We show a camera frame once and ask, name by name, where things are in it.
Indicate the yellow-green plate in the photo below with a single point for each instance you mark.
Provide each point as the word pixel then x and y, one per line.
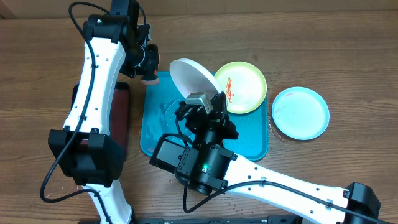
pixel 244 85

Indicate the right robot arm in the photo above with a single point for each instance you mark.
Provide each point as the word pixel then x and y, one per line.
pixel 205 166

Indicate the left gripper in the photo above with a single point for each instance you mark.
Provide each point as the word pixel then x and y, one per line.
pixel 153 53

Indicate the light blue plate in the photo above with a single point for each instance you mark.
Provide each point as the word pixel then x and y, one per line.
pixel 300 113

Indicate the orange and green sponge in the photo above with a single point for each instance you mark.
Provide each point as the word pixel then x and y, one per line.
pixel 149 77

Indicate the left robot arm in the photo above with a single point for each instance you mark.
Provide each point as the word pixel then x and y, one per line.
pixel 115 43

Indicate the teal plastic tray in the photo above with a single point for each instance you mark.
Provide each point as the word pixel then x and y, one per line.
pixel 163 99

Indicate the white plate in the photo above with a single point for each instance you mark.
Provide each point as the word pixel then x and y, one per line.
pixel 191 77

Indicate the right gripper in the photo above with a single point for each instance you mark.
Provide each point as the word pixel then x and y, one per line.
pixel 220 119

